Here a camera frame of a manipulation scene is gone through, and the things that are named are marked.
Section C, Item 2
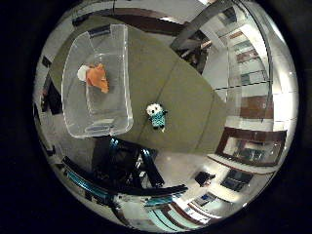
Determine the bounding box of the clear plastic storage container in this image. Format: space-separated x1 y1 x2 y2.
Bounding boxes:
60 22 135 139

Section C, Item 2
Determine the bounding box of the orange and white plush toy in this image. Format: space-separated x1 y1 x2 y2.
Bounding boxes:
76 62 110 95

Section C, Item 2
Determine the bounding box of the black curved bar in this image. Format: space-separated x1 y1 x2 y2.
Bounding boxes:
61 155 189 198

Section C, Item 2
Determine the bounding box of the small black floor object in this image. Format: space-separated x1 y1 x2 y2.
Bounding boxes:
194 171 216 188

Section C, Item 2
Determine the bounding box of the brown wooden framed window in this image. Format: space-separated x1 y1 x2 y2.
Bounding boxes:
214 126 289 168

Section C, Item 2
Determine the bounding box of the dark rectangular floor mat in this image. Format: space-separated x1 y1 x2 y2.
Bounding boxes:
219 169 254 193

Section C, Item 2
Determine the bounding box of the grey metal beam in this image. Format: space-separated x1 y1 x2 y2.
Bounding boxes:
170 0 236 52

